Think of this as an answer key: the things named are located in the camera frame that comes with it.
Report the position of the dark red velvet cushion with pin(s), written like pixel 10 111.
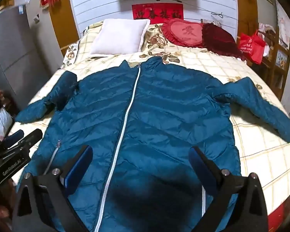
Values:
pixel 219 41

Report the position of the white square pillow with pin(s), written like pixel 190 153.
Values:
pixel 120 37

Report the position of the grey wardrobe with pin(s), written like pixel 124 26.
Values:
pixel 22 72

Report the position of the white plastic bag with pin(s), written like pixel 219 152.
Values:
pixel 5 123

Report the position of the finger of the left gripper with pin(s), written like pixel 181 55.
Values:
pixel 28 141
pixel 11 140

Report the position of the red Chinese banner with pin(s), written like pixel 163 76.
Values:
pixel 157 12

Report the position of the red shopping bag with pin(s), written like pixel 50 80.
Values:
pixel 251 47

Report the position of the wooden chair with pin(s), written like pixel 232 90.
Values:
pixel 276 64

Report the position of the floral checked bed sheet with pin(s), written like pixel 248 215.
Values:
pixel 261 149

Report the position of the red heart-shaped cushion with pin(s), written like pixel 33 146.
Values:
pixel 183 33

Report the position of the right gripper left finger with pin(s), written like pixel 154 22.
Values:
pixel 40 199

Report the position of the blue puffer jacket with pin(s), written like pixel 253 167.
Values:
pixel 141 123

